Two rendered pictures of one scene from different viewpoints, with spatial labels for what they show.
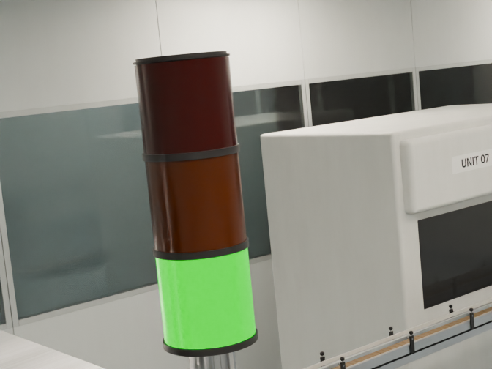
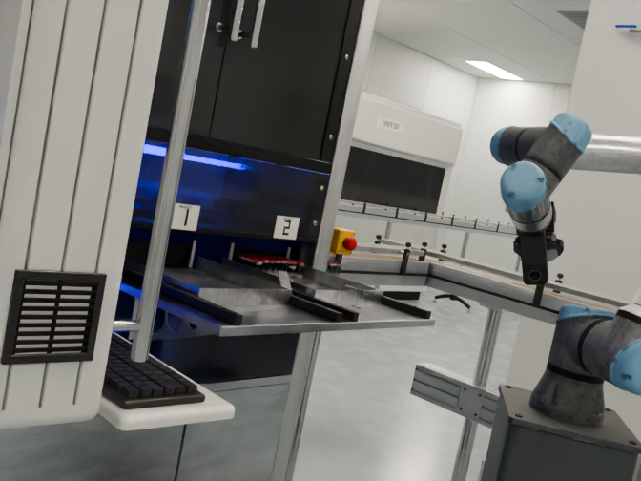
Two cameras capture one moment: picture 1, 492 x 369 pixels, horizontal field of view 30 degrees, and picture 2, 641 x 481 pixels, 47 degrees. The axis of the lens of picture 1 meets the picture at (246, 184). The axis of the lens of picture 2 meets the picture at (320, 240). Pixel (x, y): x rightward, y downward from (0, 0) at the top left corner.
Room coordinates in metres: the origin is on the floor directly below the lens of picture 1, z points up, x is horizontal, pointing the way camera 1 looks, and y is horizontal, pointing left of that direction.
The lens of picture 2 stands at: (-1.60, 0.27, 1.19)
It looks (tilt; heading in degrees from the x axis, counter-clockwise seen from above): 5 degrees down; 350
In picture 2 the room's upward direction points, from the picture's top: 11 degrees clockwise
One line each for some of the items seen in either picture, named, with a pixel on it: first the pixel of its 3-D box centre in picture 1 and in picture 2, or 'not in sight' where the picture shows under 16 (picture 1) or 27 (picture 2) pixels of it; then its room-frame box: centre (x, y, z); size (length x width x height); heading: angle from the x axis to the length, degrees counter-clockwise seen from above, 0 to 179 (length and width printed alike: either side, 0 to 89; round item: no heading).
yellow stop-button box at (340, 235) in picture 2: not in sight; (338, 240); (0.51, -0.14, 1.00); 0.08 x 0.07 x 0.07; 39
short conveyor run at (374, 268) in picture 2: not in sight; (358, 258); (0.80, -0.27, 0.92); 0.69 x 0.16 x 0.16; 129
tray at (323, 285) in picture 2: not in sight; (301, 281); (0.27, -0.01, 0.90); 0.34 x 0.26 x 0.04; 39
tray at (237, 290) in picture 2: not in sight; (197, 278); (0.05, 0.25, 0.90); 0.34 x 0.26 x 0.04; 39
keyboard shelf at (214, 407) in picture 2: not in sight; (89, 371); (-0.39, 0.40, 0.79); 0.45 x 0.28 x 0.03; 35
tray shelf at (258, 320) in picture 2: not in sight; (270, 297); (0.10, 0.07, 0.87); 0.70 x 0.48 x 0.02; 129
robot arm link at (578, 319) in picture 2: not in sight; (586, 337); (-0.22, -0.54, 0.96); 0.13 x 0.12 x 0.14; 9
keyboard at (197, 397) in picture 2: not in sight; (104, 355); (-0.37, 0.38, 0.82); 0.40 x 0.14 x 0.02; 35
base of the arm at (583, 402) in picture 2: not in sight; (570, 390); (-0.21, -0.54, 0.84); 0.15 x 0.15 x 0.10
